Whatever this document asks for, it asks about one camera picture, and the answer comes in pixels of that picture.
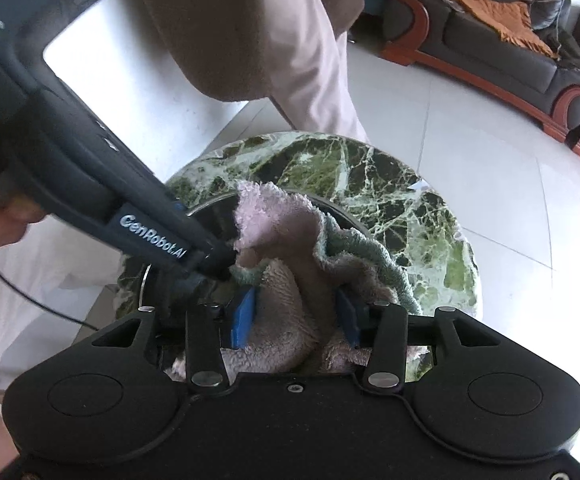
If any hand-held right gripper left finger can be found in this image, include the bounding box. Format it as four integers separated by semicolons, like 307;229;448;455
90;287;258;393

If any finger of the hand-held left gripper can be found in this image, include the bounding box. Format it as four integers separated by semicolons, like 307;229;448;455
145;265;221;318
185;217;235;281

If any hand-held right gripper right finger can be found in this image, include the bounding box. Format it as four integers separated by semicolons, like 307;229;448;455
335;287;488;391

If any stainless steel bowl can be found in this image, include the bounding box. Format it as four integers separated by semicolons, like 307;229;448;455
120;187;385;361

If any pink fluffy towel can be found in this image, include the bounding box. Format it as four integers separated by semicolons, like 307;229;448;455
170;181;418;376

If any round green marble table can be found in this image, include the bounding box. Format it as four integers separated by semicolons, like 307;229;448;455
115;131;485;386

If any long dark leather sofa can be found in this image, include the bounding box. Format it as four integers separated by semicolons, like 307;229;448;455
382;0;580;136

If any large orange fringed cloth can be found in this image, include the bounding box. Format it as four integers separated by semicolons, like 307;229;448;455
440;0;560;61

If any black cable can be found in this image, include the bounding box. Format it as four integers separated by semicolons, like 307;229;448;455
0;260;101;333

